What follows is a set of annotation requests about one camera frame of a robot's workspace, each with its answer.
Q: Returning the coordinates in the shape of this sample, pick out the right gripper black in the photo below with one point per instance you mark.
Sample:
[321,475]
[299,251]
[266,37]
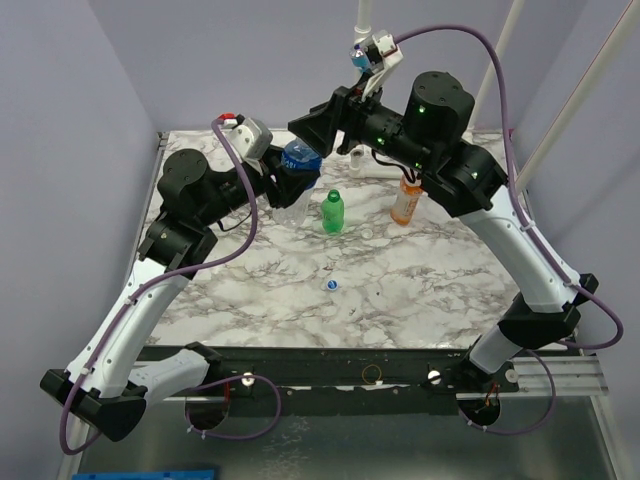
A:
[343,118]

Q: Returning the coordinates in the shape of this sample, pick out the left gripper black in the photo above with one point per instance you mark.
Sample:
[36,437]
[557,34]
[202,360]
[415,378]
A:
[289,183]

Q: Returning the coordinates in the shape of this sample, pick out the white blue bottle cap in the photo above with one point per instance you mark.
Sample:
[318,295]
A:
[332,285]

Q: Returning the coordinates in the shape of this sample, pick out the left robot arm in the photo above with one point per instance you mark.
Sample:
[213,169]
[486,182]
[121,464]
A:
[100,386]

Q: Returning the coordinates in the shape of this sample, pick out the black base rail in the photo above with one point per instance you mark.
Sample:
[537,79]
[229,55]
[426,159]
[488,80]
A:
[344,382]

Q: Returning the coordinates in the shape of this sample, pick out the aluminium extrusion rail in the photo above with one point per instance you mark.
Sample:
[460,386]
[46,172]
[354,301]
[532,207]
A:
[577,376]

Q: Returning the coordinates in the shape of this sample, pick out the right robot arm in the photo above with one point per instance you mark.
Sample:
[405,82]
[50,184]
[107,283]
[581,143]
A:
[471,186]

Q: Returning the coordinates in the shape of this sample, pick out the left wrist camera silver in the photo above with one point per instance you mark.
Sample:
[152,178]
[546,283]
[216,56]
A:
[251,139]

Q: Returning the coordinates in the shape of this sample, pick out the blue tray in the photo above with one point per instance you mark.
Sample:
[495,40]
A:
[207,474]

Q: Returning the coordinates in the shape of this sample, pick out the blue label plastic bottle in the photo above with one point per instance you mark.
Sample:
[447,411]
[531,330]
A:
[302,167]

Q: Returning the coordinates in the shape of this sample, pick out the white pipe stand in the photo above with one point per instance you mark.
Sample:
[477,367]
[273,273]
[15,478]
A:
[360,166]

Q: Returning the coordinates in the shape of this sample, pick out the white diagonal pole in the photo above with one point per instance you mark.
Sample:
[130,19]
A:
[606,54]

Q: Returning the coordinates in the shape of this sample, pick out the blue faucet tap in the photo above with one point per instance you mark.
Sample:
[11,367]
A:
[359,58]

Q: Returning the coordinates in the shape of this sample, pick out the orange plastic bottle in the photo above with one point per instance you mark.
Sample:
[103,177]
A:
[406,201]

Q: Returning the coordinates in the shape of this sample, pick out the green plastic bottle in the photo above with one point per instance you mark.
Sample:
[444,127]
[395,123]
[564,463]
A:
[332,210]

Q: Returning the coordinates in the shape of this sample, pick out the white rear pole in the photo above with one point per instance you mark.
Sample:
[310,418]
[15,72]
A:
[500,48]

